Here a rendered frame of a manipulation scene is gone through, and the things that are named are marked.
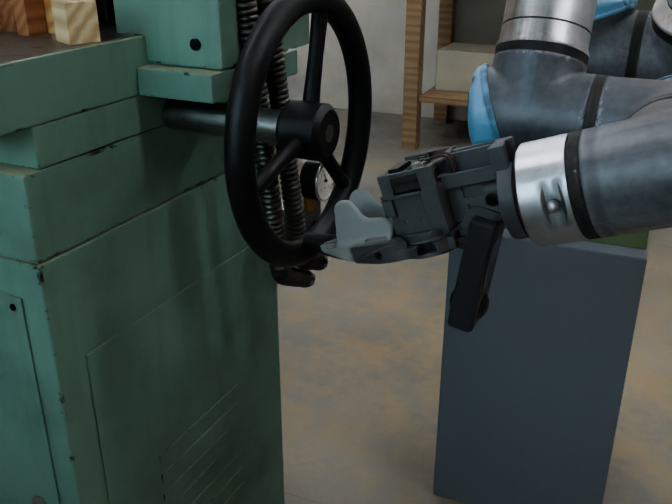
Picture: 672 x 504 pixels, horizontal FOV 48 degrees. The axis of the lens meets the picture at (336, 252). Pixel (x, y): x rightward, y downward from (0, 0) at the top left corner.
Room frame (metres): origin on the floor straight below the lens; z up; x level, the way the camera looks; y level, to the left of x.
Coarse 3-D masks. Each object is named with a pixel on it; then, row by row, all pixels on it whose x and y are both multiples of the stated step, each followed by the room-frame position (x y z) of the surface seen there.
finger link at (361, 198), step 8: (352, 192) 0.70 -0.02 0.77; (360, 192) 0.70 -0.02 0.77; (368, 192) 0.70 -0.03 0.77; (352, 200) 0.70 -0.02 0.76; (360, 200) 0.70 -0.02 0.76; (368, 200) 0.70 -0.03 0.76; (360, 208) 0.70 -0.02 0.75; (368, 208) 0.69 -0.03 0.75; (376, 208) 0.69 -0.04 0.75; (368, 216) 0.69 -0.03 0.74; (376, 216) 0.69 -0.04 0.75; (384, 216) 0.69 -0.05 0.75; (336, 240) 0.70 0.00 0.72
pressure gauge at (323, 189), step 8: (304, 168) 1.05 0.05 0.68; (312, 168) 1.04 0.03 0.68; (320, 168) 1.04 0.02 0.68; (304, 176) 1.04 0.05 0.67; (312, 176) 1.03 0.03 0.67; (320, 176) 1.04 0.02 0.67; (328, 176) 1.07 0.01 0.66; (304, 184) 1.04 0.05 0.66; (312, 184) 1.03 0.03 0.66; (320, 184) 1.04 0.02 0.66; (328, 184) 1.07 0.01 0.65; (304, 192) 1.04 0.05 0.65; (312, 192) 1.03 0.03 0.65; (320, 192) 1.04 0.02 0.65; (328, 192) 1.07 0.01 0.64; (304, 200) 1.06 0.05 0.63; (312, 200) 1.06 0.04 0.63; (320, 200) 1.04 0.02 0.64; (312, 208) 1.06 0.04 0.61
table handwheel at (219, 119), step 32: (288, 0) 0.73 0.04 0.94; (320, 0) 0.77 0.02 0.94; (256, 32) 0.69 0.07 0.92; (320, 32) 0.79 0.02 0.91; (352, 32) 0.84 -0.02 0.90; (256, 64) 0.67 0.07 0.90; (320, 64) 0.78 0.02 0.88; (352, 64) 0.87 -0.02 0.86; (256, 96) 0.66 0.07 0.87; (352, 96) 0.88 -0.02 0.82; (192, 128) 0.82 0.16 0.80; (224, 128) 0.66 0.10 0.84; (256, 128) 0.78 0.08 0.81; (288, 128) 0.75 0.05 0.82; (320, 128) 0.74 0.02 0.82; (352, 128) 0.88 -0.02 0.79; (224, 160) 0.65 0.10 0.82; (288, 160) 0.72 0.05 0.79; (320, 160) 0.75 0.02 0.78; (352, 160) 0.86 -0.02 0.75; (256, 192) 0.65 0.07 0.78; (256, 224) 0.65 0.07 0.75; (320, 224) 0.80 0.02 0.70; (288, 256) 0.70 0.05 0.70
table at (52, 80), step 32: (0, 32) 0.84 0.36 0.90; (288, 32) 1.09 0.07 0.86; (0, 64) 0.65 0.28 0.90; (32, 64) 0.68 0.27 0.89; (64, 64) 0.71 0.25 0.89; (96, 64) 0.75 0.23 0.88; (128, 64) 0.79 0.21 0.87; (288, 64) 0.90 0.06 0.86; (0, 96) 0.64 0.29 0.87; (32, 96) 0.68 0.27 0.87; (64, 96) 0.71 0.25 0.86; (96, 96) 0.75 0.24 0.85; (128, 96) 0.79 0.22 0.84; (160, 96) 0.79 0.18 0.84; (192, 96) 0.77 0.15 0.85; (224, 96) 0.78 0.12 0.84; (0, 128) 0.64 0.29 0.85
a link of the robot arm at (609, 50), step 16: (608, 0) 1.16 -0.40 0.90; (624, 0) 1.17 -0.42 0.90; (608, 16) 1.15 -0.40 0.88; (624, 16) 1.16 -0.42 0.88; (640, 16) 1.16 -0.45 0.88; (592, 32) 1.14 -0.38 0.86; (608, 32) 1.14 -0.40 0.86; (624, 32) 1.14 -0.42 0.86; (640, 32) 1.13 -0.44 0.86; (592, 48) 1.14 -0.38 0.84; (608, 48) 1.13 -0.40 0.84; (624, 48) 1.12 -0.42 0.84; (592, 64) 1.14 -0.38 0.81; (608, 64) 1.13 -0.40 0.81; (624, 64) 1.12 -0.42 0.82
